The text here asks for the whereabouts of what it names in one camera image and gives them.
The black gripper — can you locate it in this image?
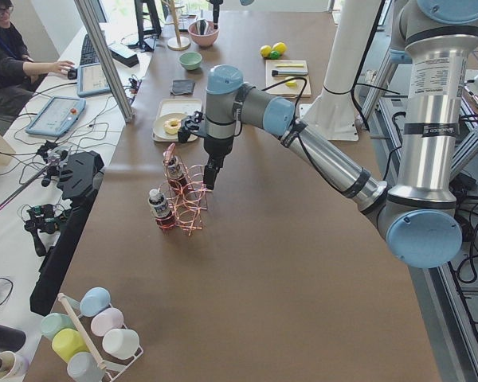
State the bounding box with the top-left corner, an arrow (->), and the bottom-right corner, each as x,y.
203,135 -> 234,190

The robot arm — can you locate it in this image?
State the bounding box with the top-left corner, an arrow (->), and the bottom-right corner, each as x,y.
201,1 -> 478,268

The tea bottle rear rack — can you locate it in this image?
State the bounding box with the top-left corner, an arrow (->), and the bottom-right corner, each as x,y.
167,155 -> 187,193

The tea bottle rack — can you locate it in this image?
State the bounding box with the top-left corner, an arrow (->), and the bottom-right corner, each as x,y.
148,189 -> 175,232
167,155 -> 187,193

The tea bottle front rack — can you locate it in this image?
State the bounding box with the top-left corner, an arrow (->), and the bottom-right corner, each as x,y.
148,189 -> 175,232

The cream rabbit tray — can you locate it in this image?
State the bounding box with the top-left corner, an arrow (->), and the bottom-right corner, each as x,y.
152,98 -> 202,142

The glazed donut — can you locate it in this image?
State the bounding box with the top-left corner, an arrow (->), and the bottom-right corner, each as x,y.
163,118 -> 181,135

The white round plate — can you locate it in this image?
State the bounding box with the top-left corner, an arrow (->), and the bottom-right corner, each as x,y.
153,113 -> 186,142

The grey folded cloth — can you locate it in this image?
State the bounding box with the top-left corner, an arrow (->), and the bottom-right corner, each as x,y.
170,79 -> 195,96

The green bowl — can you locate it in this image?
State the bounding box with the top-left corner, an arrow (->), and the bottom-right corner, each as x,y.
178,52 -> 202,71

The bamboo cutting board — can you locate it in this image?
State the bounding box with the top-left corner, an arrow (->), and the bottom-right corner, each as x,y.
264,59 -> 311,97

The yellow plastic knife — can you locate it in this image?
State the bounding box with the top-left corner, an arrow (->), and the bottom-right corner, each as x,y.
275,61 -> 305,68

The pink ice bucket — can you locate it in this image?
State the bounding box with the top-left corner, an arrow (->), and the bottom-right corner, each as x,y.
188,19 -> 219,47

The wooden stand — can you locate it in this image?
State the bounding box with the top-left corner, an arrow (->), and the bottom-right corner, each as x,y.
162,0 -> 190,51

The yellow lemon upper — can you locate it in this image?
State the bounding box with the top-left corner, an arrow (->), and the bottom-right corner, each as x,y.
260,45 -> 272,58

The yellow lemon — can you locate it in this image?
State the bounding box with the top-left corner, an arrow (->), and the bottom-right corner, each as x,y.
272,41 -> 287,56
260,45 -> 272,58

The yellow lemon lower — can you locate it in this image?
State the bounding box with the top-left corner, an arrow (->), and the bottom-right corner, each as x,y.
272,41 -> 287,56

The steel scoop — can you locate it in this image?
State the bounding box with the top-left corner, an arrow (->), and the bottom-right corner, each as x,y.
195,18 -> 209,35

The blue teach pendant far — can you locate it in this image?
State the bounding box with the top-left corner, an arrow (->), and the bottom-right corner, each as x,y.
76,63 -> 111,98

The blue teach pendant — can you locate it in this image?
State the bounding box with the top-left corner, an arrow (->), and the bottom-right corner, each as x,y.
25,96 -> 86,138
76,63 -> 111,98

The blue teach pendant near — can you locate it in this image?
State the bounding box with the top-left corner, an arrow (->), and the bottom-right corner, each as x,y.
25,96 -> 86,138

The black keyboard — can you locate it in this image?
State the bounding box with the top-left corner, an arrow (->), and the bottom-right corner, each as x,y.
79,34 -> 100,66

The light blue cup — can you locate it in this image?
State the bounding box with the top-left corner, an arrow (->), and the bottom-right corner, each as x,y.
80,286 -> 111,317

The pink cup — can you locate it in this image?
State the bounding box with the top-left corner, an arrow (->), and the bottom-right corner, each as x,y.
91,307 -> 124,337

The white cup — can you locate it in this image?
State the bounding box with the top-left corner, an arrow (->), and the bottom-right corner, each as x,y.
102,329 -> 139,360

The pale mint cup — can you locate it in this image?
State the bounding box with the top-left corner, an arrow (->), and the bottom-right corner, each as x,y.
40,313 -> 76,341

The person in black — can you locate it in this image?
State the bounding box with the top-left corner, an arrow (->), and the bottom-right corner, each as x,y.
0,1 -> 74,117

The yellow cup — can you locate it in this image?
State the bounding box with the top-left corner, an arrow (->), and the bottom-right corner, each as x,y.
51,328 -> 88,363

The grey cup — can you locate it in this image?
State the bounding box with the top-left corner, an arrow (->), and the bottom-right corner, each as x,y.
67,352 -> 105,382

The copper wire bottle rack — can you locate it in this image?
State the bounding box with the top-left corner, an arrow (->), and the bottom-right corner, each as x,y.
159,142 -> 210,236

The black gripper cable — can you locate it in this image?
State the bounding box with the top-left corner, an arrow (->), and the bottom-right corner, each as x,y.
258,77 -> 308,116

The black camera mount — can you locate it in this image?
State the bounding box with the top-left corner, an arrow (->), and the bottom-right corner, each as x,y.
29,150 -> 104,316

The aluminium frame post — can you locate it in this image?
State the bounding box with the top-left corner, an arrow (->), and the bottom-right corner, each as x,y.
74,0 -> 134,123

